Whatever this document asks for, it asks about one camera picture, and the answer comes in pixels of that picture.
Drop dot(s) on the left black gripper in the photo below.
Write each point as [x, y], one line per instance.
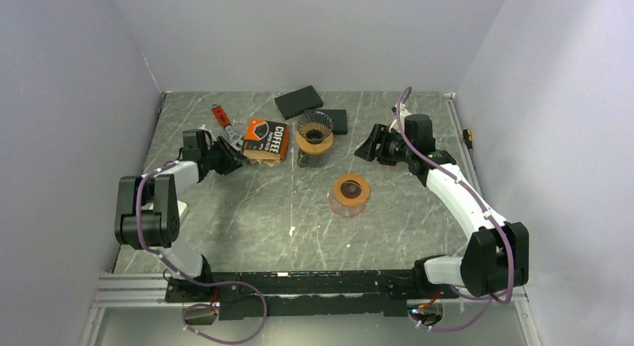
[232, 158]

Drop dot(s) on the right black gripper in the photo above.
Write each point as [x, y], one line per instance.
[380, 134]

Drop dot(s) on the orange coffee filter box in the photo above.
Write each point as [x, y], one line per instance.
[265, 141]

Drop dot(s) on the clear glass ribbed dripper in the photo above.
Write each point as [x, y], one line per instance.
[314, 127]

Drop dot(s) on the grey glass carafe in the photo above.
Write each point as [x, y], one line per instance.
[311, 160]

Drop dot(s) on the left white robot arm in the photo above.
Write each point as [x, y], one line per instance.
[148, 213]

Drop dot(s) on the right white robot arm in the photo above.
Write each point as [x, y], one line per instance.
[496, 259]

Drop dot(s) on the red adjustable wrench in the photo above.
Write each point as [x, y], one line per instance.
[236, 139]

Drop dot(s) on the black box front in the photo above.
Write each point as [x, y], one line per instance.
[339, 119]

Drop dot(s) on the black box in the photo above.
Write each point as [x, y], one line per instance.
[339, 119]
[295, 103]

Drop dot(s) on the white small block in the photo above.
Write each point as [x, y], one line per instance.
[182, 209]

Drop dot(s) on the black box rear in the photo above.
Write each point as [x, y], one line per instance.
[295, 103]

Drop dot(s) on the yellow black screwdriver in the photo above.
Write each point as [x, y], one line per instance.
[468, 139]

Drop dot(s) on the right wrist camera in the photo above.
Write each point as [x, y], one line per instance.
[399, 116]

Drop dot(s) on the pink dripper with wooden ring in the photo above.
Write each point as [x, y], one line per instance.
[348, 195]

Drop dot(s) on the black base frame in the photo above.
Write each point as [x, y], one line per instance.
[241, 295]

